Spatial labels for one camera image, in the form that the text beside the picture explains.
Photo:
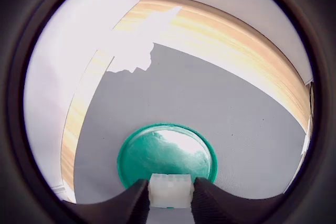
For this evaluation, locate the small white plastic terminal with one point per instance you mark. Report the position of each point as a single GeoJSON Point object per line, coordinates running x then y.
{"type": "Point", "coordinates": [170, 192]}

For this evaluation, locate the round green lid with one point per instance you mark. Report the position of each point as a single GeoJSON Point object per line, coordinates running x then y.
{"type": "Point", "coordinates": [157, 153]}

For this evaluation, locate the short white tape strip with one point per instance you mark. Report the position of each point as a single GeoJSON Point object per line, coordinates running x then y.
{"type": "Point", "coordinates": [70, 195]}

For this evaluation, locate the dark grey mat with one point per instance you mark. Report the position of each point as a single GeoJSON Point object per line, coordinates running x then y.
{"type": "Point", "coordinates": [210, 98]}

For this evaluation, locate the white tape piece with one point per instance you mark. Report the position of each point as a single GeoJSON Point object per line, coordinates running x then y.
{"type": "Point", "coordinates": [305, 142]}
{"type": "Point", "coordinates": [136, 51]}

